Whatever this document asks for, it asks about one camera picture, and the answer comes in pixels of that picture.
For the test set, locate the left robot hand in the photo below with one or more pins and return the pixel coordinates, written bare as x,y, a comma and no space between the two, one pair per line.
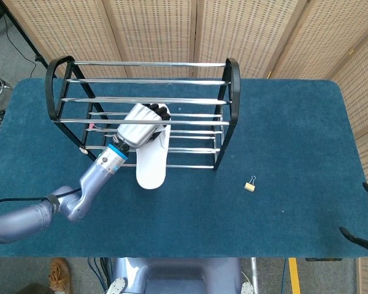
141,128

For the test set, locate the white slipper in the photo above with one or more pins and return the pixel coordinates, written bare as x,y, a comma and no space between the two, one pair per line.
151,165

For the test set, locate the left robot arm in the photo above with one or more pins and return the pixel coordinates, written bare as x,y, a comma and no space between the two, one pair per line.
64,196

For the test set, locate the black metal shoe rack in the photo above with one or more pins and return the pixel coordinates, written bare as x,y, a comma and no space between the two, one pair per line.
141,92

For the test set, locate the brown leather shoe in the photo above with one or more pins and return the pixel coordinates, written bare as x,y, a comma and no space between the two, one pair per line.
59,273

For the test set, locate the yellow floor tape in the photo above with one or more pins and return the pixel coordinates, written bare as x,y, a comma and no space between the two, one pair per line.
293,275

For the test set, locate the woven folding screen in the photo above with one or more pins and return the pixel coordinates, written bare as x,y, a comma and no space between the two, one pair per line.
202,36

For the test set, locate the blue table mat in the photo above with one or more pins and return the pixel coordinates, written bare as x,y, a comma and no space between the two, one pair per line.
263,137

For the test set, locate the gold binder clip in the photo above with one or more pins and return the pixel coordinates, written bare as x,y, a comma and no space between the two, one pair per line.
250,185

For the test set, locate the robot torso base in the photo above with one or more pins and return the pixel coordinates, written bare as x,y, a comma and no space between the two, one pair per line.
174,275

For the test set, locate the black stand leg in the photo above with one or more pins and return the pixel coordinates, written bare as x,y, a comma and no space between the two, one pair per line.
21,33

